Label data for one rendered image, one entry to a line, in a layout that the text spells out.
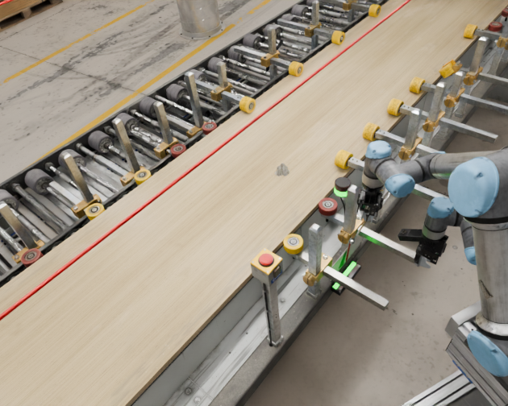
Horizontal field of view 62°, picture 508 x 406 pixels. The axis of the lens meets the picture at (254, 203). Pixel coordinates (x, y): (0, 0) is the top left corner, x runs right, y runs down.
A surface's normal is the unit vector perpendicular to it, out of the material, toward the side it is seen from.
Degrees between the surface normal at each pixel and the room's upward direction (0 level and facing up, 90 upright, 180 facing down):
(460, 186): 83
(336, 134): 0
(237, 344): 0
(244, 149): 0
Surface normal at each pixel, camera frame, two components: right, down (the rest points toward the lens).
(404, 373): -0.09, -0.69
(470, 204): -0.96, 0.18
